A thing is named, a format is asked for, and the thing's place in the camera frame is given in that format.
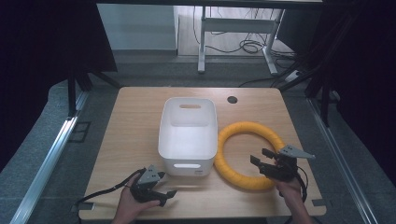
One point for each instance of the white metal desk frame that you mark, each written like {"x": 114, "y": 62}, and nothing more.
{"x": 236, "y": 25}

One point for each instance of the dark monitor panel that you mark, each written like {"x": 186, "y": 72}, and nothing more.
{"x": 295, "y": 29}

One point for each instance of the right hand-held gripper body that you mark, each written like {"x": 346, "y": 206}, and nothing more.
{"x": 285, "y": 166}

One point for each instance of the black round table grommet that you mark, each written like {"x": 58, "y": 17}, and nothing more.
{"x": 232, "y": 100}

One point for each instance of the black metal stand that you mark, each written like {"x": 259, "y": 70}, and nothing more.
{"x": 72, "y": 93}
{"x": 325, "y": 99}

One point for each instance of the white plastic storage bin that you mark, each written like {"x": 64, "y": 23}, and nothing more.
{"x": 188, "y": 143}

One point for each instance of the aluminium floor rail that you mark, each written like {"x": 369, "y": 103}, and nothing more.
{"x": 46, "y": 168}
{"x": 339, "y": 161}

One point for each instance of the person's right hand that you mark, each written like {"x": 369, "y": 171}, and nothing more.
{"x": 289, "y": 190}

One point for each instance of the black curtain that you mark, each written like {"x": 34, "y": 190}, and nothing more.
{"x": 40, "y": 62}
{"x": 364, "y": 77}

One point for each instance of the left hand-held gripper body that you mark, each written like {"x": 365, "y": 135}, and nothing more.
{"x": 148, "y": 178}

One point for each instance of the white power strip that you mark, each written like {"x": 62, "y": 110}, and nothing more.
{"x": 293, "y": 76}

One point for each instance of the person's left hand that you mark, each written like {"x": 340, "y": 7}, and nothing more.
{"x": 132, "y": 203}

